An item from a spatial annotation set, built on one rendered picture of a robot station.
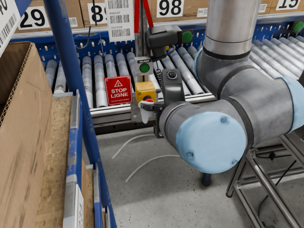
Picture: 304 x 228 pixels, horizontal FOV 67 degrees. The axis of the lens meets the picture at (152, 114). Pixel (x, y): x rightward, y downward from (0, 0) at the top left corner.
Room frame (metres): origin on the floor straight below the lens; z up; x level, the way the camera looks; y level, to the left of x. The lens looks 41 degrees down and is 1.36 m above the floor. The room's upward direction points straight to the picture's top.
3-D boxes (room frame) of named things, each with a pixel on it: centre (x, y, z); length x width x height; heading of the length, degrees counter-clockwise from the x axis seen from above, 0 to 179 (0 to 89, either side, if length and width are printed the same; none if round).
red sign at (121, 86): (0.74, 0.10, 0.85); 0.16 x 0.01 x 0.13; 102
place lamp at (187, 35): (1.36, -0.21, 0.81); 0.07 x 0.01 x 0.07; 102
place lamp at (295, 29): (1.53, -0.98, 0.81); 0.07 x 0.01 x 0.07; 102
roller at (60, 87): (0.97, 0.46, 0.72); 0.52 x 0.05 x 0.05; 12
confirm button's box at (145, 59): (0.75, 0.03, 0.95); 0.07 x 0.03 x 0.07; 102
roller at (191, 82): (1.11, -0.18, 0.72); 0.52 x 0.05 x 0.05; 12
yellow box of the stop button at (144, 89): (0.73, -0.01, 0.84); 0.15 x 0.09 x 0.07; 102
